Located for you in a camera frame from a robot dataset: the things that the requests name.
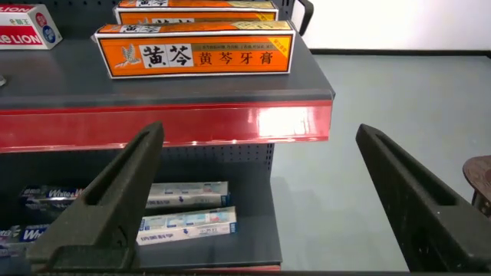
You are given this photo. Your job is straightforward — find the brown wooden stool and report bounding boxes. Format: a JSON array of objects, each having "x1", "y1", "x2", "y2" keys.
[{"x1": 462, "y1": 155, "x2": 491, "y2": 219}]

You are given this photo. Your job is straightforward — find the black shop shelf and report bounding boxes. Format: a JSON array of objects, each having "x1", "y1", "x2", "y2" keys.
[{"x1": 0, "y1": 0, "x2": 336, "y2": 274}]

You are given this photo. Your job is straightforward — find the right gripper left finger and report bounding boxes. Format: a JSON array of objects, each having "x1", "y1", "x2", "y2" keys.
[{"x1": 25, "y1": 120, "x2": 166, "y2": 272}]

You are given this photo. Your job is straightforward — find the dark blue toothpaste box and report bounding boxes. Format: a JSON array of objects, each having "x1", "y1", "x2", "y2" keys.
[
  {"x1": 18, "y1": 185, "x2": 86, "y2": 225},
  {"x1": 0, "y1": 223, "x2": 51, "y2": 258}
]

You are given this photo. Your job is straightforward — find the red and white toothpaste box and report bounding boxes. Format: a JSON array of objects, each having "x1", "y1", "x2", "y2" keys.
[{"x1": 0, "y1": 3, "x2": 64, "y2": 51}]

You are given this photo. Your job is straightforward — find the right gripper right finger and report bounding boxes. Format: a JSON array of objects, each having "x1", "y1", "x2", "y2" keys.
[{"x1": 355, "y1": 123, "x2": 491, "y2": 273}]

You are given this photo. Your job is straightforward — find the orange toothpaste box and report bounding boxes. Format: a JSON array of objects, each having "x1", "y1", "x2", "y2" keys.
[
  {"x1": 112, "y1": 0, "x2": 280, "y2": 25},
  {"x1": 91, "y1": 20, "x2": 297, "y2": 80}
]

